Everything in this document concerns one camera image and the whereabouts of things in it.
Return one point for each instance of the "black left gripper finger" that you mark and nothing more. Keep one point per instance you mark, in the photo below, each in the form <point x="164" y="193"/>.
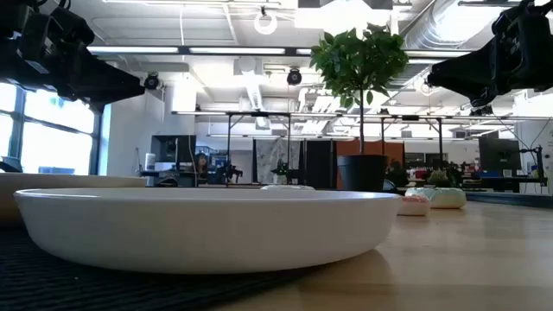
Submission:
<point x="103" y="84"/>

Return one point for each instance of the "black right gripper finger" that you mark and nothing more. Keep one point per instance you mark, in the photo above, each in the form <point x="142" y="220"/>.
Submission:
<point x="475" y="73"/>

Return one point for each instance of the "large green iced donut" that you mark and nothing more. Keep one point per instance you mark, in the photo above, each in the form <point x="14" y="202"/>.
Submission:
<point x="447" y="199"/>

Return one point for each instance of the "large pink iced donut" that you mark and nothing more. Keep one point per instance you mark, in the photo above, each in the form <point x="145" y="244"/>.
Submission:
<point x="414" y="207"/>

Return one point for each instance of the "large black computer monitor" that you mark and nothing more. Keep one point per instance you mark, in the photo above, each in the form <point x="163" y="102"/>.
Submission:
<point x="499" y="154"/>

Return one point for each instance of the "beige round plate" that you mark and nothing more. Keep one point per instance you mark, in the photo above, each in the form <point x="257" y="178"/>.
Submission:
<point x="65" y="181"/>

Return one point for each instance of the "potted green plant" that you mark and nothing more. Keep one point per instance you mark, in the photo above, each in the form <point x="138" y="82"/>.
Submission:
<point x="360" y="65"/>

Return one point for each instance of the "person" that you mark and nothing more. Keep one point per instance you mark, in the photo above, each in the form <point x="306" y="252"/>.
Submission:
<point x="201" y="166"/>

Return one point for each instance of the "white round plate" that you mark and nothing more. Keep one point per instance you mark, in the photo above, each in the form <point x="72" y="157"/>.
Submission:
<point x="207" y="229"/>

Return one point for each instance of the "black round placemat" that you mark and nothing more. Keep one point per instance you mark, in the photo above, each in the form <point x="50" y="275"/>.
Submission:
<point x="43" y="285"/>

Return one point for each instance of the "black ceiling camera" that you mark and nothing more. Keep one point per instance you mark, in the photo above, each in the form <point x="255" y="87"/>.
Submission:
<point x="294" y="77"/>
<point x="151" y="81"/>

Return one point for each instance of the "black aluminium table frame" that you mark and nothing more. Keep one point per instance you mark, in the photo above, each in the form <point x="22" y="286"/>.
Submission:
<point x="510" y="199"/>

